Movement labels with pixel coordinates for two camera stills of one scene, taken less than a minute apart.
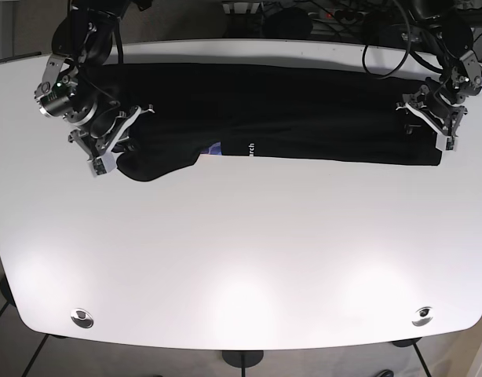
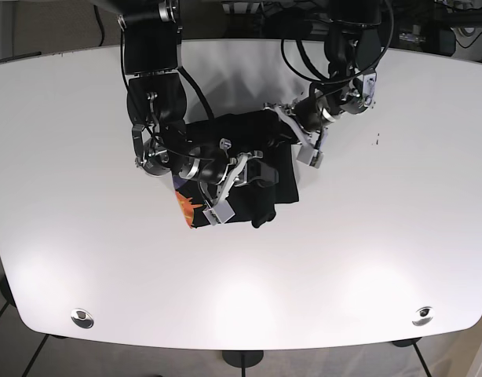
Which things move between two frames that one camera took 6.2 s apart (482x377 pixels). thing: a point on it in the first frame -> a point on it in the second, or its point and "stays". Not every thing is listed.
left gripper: x=109 y=127 -> x=243 y=169
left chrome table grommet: x=82 y=317 stays
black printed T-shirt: x=263 y=111 -> x=249 y=166
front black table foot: x=242 y=359 stays
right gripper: x=438 y=111 -> x=311 y=153
